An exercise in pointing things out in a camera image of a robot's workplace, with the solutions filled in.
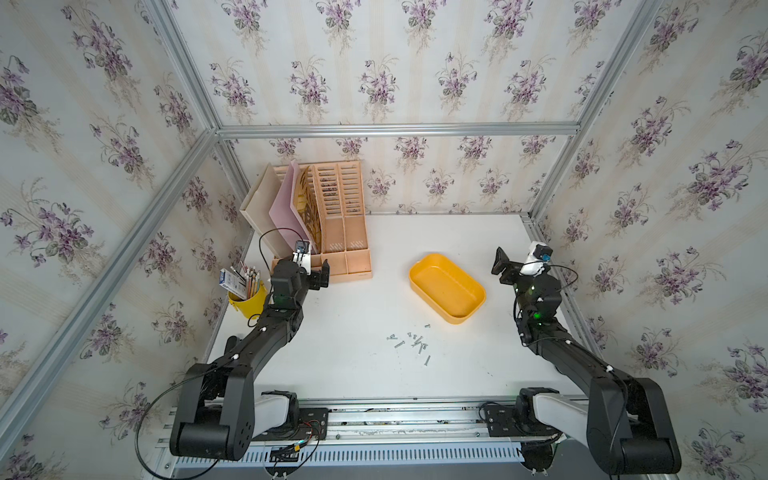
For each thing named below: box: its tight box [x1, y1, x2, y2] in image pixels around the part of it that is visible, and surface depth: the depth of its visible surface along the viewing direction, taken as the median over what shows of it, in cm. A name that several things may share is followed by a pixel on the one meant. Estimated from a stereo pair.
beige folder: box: [239, 163, 293, 257], surface depth 87 cm
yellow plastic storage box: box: [409, 253, 487, 325], surface depth 98 cm
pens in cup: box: [219, 266, 261, 301], surface depth 85 cm
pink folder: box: [269, 161, 312, 247], surface depth 87 cm
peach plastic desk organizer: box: [273, 160, 373, 284], surface depth 106 cm
